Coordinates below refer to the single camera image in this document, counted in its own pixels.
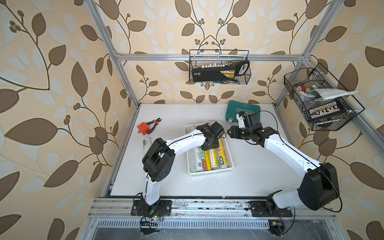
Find back black wire basket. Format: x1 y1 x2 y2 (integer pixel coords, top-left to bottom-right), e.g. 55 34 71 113
189 49 252 85

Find white perforated plastic basket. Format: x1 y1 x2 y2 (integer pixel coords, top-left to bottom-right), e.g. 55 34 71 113
187 138 235 177

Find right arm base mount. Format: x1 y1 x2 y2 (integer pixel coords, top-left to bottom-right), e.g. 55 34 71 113
249 200 293 218

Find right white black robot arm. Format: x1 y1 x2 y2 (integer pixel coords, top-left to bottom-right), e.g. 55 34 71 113
227 112 341 211

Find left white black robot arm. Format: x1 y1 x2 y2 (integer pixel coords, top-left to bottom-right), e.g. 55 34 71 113
142 122 225 206

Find white paper in basket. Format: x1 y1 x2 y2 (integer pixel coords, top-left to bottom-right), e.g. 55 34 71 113
309 89 359 100

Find right black wire basket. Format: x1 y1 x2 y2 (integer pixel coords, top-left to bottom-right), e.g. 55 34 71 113
284 63 365 131

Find green plastic tool case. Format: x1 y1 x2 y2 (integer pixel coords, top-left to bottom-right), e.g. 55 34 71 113
225 101 261 123

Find yellow wrap roll group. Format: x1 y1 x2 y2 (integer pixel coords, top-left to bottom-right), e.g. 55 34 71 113
208 149 219 170

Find aluminium front rail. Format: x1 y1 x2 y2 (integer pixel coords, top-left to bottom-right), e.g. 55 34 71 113
89 198 337 220

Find black yellow tool in basket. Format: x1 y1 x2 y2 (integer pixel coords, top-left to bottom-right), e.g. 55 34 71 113
190 60 252 85

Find silver green wrap roll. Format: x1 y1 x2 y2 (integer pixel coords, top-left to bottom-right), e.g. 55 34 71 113
195 147 204 173

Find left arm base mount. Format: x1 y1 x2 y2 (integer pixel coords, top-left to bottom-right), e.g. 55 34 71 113
131 200 172 217

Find drill bit set box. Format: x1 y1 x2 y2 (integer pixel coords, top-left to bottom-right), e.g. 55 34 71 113
308 101 347 120

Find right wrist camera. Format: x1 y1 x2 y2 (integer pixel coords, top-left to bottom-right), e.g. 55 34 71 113
236 112 246 128

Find yellow wrap roll with salmon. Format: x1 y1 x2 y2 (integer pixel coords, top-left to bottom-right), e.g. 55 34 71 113
217 139 228 169

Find orange black cutting pliers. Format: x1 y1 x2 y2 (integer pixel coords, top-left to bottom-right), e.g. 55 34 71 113
148 118 162 134

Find black wire basket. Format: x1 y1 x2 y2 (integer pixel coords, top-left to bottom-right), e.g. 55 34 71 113
189 49 252 85
284 63 365 131

